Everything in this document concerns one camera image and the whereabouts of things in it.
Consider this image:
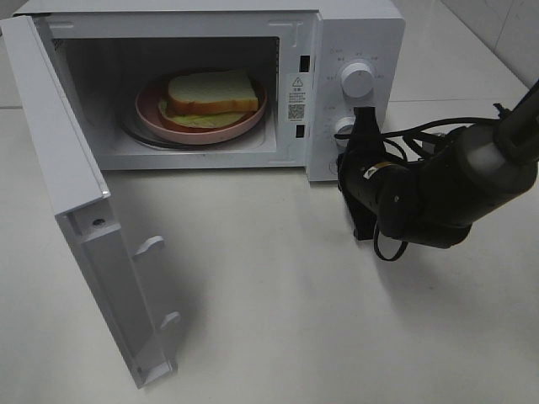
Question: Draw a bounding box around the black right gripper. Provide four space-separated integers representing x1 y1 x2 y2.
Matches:
337 107 399 241

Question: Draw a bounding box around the white microwave knob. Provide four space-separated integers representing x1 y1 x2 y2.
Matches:
334 117 355 149
340 61 374 98

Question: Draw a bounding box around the round white door button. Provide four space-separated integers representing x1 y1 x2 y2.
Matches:
328 159 338 176

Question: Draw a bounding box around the sandwich with white bread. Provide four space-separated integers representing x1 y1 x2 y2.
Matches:
157 70 260 132

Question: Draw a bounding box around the pink round plate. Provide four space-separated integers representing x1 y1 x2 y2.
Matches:
135 70 268 145

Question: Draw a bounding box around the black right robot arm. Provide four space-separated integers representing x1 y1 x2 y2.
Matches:
337 85 538 260

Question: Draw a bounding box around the white microwave oven body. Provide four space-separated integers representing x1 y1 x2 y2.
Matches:
11 1 405 181

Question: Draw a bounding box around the glass microwave turntable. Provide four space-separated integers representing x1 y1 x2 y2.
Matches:
116 114 266 151

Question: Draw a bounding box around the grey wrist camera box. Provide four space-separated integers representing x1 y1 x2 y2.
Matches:
420 132 449 160

